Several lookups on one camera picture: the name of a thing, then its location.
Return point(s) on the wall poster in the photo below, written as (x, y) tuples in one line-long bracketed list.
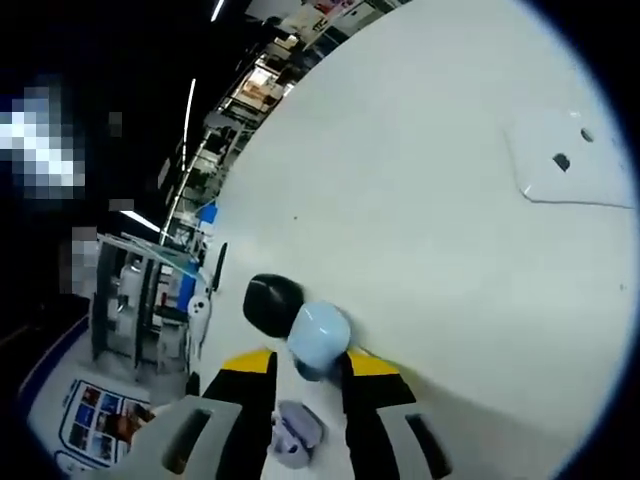
[(90, 425)]

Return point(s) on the ceiling light strip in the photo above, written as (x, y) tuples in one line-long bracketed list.
[(189, 115), (137, 219)]

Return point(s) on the purple earbud case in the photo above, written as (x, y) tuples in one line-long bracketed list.
[(300, 430)]

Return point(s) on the white game controller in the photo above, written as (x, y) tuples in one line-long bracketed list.
[(200, 312)]

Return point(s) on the grey metal shelf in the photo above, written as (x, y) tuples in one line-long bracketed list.
[(145, 300)]

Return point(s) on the black oval earbud case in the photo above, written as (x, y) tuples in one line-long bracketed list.
[(270, 305)]

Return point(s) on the white table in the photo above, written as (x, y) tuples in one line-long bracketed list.
[(425, 225)]

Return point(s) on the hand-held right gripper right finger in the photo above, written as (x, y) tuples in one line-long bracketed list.
[(390, 440)]

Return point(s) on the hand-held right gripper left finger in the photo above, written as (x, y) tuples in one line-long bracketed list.
[(142, 455)]

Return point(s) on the light blue earbud case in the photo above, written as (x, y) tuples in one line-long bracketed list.
[(320, 335)]

